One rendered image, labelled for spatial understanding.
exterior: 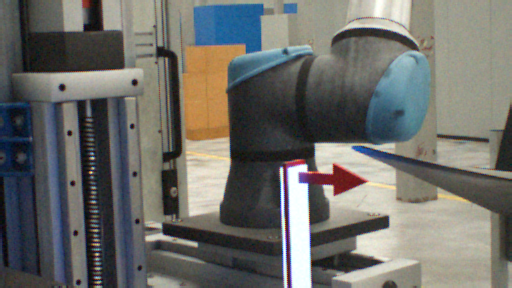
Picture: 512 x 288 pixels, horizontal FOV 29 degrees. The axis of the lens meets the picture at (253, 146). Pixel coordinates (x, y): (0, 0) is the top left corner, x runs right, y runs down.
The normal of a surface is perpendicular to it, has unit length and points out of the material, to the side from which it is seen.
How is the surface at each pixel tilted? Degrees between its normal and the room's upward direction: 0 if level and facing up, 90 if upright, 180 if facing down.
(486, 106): 90
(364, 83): 68
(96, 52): 90
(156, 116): 90
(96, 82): 90
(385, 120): 113
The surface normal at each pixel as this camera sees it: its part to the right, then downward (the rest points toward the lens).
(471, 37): -0.86, 0.09
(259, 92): -0.36, 0.07
